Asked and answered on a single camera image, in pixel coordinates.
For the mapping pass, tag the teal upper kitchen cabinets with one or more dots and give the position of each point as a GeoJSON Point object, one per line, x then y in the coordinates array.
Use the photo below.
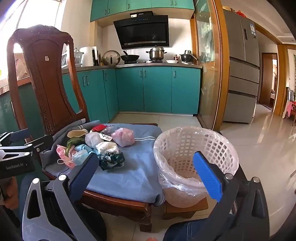
{"type": "Point", "coordinates": [138, 5]}

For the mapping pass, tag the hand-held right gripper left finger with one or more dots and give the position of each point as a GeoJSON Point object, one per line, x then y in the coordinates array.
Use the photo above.
{"type": "Point", "coordinates": [83, 172]}

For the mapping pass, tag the blue striped blanket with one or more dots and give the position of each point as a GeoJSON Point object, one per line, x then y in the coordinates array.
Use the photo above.
{"type": "Point", "coordinates": [138, 166]}

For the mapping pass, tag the stainless steel pot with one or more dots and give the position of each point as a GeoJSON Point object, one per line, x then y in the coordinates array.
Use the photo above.
{"type": "Point", "coordinates": [156, 54]}

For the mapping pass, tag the pink hanging cloth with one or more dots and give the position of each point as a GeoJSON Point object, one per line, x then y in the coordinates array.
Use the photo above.
{"type": "Point", "coordinates": [288, 109]}

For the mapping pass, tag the teal lower kitchen cabinets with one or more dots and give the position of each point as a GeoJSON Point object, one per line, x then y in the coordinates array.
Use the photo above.
{"type": "Point", "coordinates": [157, 90]}

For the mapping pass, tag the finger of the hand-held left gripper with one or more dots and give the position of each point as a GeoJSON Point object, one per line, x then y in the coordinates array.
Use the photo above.
{"type": "Point", "coordinates": [42, 143]}
{"type": "Point", "coordinates": [18, 136]}

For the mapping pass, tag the black wok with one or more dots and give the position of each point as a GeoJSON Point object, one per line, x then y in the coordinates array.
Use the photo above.
{"type": "Point", "coordinates": [130, 58]}

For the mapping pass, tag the white electric kettle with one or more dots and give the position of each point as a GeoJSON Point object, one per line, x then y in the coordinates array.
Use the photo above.
{"type": "Point", "coordinates": [86, 56]}

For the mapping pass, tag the carved wooden chair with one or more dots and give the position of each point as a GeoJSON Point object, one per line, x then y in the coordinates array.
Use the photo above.
{"type": "Point", "coordinates": [46, 81]}

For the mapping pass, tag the pink printed plastic bag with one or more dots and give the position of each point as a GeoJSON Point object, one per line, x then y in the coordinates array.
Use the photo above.
{"type": "Point", "coordinates": [64, 154]}

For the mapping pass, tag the grey refrigerator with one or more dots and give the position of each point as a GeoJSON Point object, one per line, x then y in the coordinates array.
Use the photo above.
{"type": "Point", "coordinates": [242, 81]}

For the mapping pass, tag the printed paper cup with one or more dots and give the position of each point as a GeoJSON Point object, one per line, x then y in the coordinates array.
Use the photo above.
{"type": "Point", "coordinates": [76, 134]}

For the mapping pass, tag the red snack packet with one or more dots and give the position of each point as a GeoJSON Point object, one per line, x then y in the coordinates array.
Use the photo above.
{"type": "Point", "coordinates": [98, 128]}

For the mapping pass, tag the brown wooden door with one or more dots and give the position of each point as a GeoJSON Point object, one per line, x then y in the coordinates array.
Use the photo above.
{"type": "Point", "coordinates": [266, 81]}

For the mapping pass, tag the small wooden stool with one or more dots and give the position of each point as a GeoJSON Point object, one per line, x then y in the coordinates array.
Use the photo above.
{"type": "Point", "coordinates": [185, 210]}

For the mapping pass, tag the person's jeans leg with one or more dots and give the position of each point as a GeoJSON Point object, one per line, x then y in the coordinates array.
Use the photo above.
{"type": "Point", "coordinates": [185, 231]}

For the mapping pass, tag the dark glass bottle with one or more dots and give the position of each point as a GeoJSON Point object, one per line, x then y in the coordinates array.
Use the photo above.
{"type": "Point", "coordinates": [100, 60]}

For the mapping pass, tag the red bag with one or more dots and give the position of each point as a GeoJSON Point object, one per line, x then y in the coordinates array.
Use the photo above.
{"type": "Point", "coordinates": [240, 14]}

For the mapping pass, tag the black cooking pot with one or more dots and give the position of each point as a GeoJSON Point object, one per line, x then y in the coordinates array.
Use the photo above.
{"type": "Point", "coordinates": [187, 58]}

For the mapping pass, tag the wood framed glass door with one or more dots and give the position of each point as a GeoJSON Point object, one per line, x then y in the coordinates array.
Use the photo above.
{"type": "Point", "coordinates": [205, 69]}

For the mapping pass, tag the white bowl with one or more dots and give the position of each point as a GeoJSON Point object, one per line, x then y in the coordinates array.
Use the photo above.
{"type": "Point", "coordinates": [172, 61]}

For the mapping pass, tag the white plastic bag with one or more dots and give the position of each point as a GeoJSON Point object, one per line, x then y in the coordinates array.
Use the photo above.
{"type": "Point", "coordinates": [93, 139]}

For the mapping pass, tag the white crumpled tissue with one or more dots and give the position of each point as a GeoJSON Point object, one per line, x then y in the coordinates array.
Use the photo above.
{"type": "Point", "coordinates": [106, 147]}

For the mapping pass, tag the black range hood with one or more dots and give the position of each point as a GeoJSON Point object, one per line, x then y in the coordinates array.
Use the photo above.
{"type": "Point", "coordinates": [143, 32]}

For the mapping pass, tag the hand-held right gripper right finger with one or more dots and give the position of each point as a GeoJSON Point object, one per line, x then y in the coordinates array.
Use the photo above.
{"type": "Point", "coordinates": [205, 177]}

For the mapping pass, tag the bright window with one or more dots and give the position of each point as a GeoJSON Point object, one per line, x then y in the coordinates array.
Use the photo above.
{"type": "Point", "coordinates": [30, 14]}

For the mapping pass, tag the clear green snack wrapper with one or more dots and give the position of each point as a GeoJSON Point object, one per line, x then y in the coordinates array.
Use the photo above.
{"type": "Point", "coordinates": [112, 128]}

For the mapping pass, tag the gas stove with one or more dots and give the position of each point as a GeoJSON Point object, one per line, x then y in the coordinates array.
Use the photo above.
{"type": "Point", "coordinates": [141, 61]}

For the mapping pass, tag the small white cardboard box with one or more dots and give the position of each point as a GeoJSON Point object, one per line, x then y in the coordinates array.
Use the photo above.
{"type": "Point", "coordinates": [106, 137]}

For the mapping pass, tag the white plastic dish rack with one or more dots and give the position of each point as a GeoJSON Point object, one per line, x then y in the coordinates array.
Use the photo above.
{"type": "Point", "coordinates": [77, 58]}

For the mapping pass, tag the teal kitchen cabinets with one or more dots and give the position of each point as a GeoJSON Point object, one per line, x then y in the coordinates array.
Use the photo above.
{"type": "Point", "coordinates": [157, 90]}
{"type": "Point", "coordinates": [138, 5]}

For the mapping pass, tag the dark green crumpled wrapper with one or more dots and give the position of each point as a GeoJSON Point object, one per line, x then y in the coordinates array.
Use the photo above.
{"type": "Point", "coordinates": [111, 162]}

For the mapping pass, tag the light blue plastic bag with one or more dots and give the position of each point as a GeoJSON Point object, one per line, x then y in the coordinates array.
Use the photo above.
{"type": "Point", "coordinates": [81, 155]}

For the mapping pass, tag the grey kitchen countertop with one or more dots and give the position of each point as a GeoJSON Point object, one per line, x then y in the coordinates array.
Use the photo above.
{"type": "Point", "coordinates": [161, 65]}

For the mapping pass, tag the white plastic lattice basket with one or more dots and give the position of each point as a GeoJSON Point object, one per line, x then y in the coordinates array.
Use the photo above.
{"type": "Point", "coordinates": [185, 143]}

